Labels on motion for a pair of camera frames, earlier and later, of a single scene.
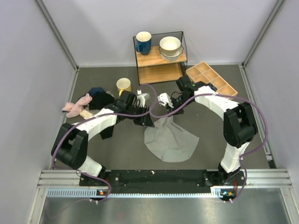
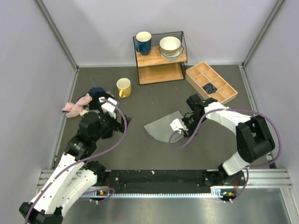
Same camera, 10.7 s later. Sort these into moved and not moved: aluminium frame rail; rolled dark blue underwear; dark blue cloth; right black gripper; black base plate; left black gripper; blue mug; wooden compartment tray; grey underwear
Moved: left black gripper; right black gripper; grey underwear
Not moved: black base plate; aluminium frame rail; wooden compartment tray; blue mug; dark blue cloth; rolled dark blue underwear
